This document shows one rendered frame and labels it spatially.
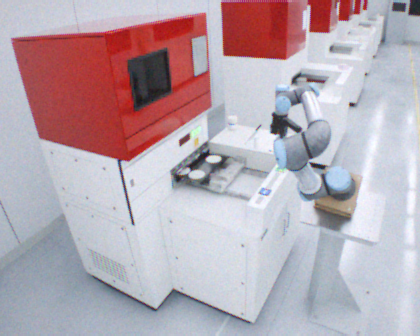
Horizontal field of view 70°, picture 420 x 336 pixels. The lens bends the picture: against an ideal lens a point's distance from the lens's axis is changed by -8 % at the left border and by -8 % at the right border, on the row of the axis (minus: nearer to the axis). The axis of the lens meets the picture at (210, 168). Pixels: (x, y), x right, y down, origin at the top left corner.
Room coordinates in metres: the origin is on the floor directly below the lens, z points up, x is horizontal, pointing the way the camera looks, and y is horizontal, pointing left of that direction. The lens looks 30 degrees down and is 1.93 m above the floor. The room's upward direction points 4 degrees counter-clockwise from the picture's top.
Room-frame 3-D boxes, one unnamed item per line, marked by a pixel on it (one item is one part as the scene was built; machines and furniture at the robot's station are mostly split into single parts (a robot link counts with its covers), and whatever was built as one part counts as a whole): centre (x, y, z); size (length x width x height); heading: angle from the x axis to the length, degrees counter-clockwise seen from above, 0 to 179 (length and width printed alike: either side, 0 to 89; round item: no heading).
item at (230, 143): (2.03, -0.36, 0.89); 0.62 x 0.35 x 0.14; 59
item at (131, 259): (1.88, 0.51, 0.41); 0.82 x 0.71 x 0.82; 149
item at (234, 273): (1.77, -0.20, 0.41); 0.97 x 0.64 x 0.82; 149
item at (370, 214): (1.39, -0.73, 0.75); 0.45 x 0.44 x 0.13; 57
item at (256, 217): (1.51, -0.35, 0.89); 0.55 x 0.09 x 0.14; 149
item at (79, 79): (1.87, 0.48, 1.52); 0.81 x 0.75 x 0.59; 149
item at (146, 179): (1.71, 0.22, 1.02); 0.82 x 0.03 x 0.40; 149
